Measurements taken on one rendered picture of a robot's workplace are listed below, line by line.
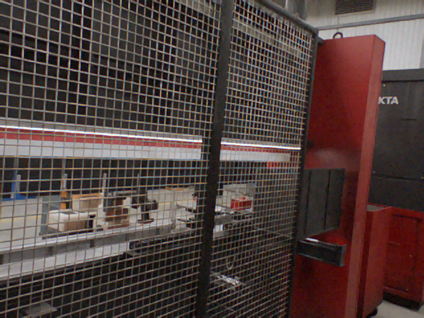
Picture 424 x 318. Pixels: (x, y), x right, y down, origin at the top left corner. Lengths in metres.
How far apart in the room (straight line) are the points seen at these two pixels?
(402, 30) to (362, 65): 6.52
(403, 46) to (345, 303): 7.07
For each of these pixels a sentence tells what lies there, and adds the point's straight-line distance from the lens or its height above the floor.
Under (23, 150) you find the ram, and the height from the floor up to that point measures 1.36.
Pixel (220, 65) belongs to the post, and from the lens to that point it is 1.30.
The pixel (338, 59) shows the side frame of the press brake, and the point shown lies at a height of 2.14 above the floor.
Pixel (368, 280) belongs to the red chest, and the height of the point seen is 0.42.
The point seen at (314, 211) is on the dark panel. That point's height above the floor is 1.06.
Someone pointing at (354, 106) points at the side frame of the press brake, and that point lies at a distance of 3.04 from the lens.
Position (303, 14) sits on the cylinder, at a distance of 3.07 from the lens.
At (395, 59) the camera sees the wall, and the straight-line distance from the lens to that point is 9.45.
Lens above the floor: 1.48
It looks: 3 degrees down
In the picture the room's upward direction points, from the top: 5 degrees clockwise
